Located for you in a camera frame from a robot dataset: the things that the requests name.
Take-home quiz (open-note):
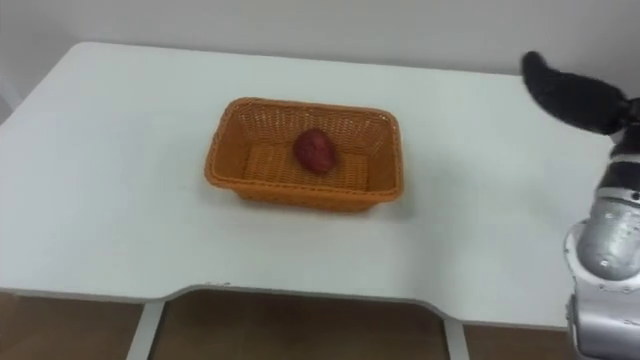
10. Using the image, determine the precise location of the white desk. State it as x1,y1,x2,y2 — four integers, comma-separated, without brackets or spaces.
0,41,622,360

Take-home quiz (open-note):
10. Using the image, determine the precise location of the red strawberry soft toy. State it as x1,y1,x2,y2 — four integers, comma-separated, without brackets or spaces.
292,128,338,176

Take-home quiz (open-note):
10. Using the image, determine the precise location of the orange woven basket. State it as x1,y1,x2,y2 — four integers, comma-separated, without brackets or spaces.
203,97,405,213

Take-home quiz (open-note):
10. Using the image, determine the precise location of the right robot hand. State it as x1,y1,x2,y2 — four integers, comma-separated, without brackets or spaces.
520,50,640,137

